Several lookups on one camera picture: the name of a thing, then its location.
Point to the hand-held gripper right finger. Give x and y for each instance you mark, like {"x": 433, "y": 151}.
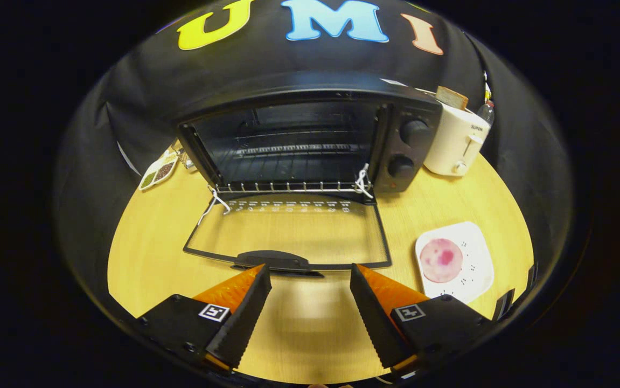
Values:
{"x": 377, "y": 323}

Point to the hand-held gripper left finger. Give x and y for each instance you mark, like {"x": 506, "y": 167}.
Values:
{"x": 242, "y": 318}

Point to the pink ham slice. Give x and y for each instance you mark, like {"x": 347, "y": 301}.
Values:
{"x": 440, "y": 260}

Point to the white square plate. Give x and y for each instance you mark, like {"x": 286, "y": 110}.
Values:
{"x": 474, "y": 258}

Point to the black toaster oven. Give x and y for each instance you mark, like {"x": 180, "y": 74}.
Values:
{"x": 288, "y": 89}

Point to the white toaster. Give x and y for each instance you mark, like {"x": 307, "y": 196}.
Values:
{"x": 450, "y": 145}

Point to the white divided condiment dish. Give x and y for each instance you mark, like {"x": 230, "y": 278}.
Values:
{"x": 158, "y": 171}

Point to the clear plastic water bottle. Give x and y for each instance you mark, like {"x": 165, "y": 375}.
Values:
{"x": 486, "y": 113}

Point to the bread slice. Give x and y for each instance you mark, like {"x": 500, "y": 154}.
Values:
{"x": 451, "y": 98}

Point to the black backdrop cloth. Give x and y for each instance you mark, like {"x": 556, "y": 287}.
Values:
{"x": 126, "y": 108}

